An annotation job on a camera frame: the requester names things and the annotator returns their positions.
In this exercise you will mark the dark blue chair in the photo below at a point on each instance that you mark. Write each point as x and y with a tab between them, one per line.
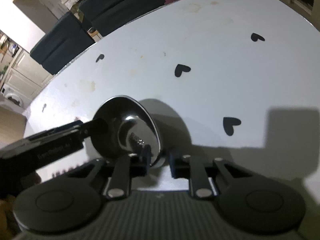
120	5
62	45

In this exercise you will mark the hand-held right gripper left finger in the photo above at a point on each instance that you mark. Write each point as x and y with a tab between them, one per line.
148	156

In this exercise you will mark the white kitchen base cabinets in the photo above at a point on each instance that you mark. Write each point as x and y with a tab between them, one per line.
22	72

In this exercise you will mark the white heart-print table cover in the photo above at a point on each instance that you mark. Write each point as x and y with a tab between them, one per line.
200	55

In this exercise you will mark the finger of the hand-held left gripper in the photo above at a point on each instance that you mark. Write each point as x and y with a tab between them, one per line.
57	131
95	128

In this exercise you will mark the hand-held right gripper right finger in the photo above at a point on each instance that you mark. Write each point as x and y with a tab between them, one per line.
173	166

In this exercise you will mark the person's left hand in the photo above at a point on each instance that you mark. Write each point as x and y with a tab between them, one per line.
33	178

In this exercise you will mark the oval steel bowl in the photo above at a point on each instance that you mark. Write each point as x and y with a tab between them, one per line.
130	125

